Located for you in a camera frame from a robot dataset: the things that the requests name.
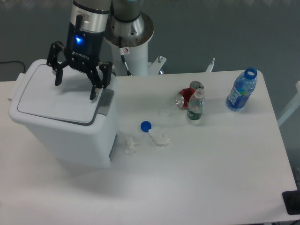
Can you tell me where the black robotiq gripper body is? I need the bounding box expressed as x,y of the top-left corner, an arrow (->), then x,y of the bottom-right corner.
64,14 -> 104,74

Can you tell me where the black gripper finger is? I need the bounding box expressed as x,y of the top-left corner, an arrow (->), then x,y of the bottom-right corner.
46,41 -> 70,86
87,61 -> 113,100

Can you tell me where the white trash can lid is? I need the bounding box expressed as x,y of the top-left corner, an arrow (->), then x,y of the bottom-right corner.
17,64 -> 103,124

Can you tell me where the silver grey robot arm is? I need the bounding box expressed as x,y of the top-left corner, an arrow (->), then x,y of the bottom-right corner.
46,0 -> 154,100

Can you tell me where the blue bottle cap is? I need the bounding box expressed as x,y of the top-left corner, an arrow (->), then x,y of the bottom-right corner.
140,120 -> 152,133

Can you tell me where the clear plastic bottle cap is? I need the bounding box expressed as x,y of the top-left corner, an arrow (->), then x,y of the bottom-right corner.
159,109 -> 169,117

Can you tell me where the crushed red soda can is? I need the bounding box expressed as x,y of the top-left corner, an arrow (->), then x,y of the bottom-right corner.
175,81 -> 204,109

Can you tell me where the white plastic trash can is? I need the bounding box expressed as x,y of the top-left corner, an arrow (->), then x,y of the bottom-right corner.
8,59 -> 119,168

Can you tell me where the crumpled white tissue right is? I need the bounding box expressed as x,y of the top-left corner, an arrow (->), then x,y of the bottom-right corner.
149,127 -> 171,147

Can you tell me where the crumpled white tissue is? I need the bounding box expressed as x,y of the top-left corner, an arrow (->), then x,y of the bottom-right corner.
149,127 -> 171,147
124,137 -> 139,156

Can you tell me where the crumpled white tissue left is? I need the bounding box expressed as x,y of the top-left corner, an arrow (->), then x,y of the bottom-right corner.
124,137 -> 139,156

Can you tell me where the clear green label bottle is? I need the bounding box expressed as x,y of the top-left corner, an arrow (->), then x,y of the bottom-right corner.
187,88 -> 205,120

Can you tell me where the blue plastic drink bottle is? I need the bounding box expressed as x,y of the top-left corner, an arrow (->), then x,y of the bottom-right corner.
226,67 -> 257,111

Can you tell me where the black device at edge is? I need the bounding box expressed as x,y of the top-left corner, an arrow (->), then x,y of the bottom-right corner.
282,190 -> 300,215

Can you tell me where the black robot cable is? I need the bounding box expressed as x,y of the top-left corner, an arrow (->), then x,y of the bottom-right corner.
118,36 -> 133,76

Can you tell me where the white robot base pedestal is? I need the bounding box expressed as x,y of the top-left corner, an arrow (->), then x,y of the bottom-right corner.
109,43 -> 166,76

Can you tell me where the black floor cable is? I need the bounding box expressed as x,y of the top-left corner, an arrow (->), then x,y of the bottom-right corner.
0,60 -> 26,72

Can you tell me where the white frame at right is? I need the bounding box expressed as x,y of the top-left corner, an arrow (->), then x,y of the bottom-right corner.
277,81 -> 300,127

